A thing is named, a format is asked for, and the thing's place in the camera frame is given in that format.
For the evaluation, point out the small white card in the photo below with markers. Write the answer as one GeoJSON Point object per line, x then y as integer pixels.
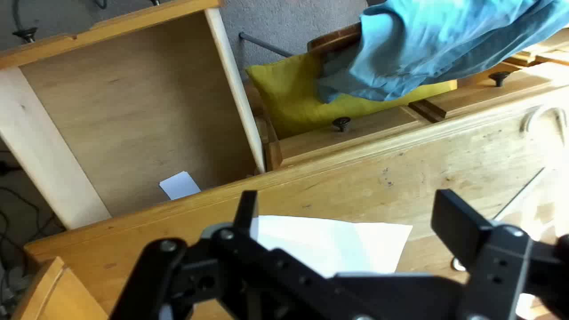
{"type": "Point", "coordinates": [180, 185]}

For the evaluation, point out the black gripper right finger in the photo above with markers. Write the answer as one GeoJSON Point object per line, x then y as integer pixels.
{"type": "Point", "coordinates": [504, 267]}

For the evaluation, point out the large light wooden drawer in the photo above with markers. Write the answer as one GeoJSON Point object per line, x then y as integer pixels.
{"type": "Point", "coordinates": [136, 107]}

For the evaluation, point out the grey metal rod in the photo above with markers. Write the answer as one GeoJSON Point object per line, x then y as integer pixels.
{"type": "Point", "coordinates": [264, 43]}

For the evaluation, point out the white paper sheet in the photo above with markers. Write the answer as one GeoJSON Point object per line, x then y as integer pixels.
{"type": "Point", "coordinates": [331, 242]}

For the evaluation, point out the light blue cloth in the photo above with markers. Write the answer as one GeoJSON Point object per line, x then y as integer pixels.
{"type": "Point", "coordinates": [438, 41]}

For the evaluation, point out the wooden drawer holding cloths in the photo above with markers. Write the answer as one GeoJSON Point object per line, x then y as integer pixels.
{"type": "Point", "coordinates": [331, 144]}

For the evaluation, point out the yellow cloth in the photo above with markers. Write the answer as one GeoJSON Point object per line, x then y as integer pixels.
{"type": "Point", "coordinates": [290, 95]}

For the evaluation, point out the wooden desk drawer front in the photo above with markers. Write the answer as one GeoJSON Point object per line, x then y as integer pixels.
{"type": "Point", "coordinates": [522, 89]}

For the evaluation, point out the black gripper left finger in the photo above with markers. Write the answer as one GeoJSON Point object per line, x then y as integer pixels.
{"type": "Point", "coordinates": [178, 278]}

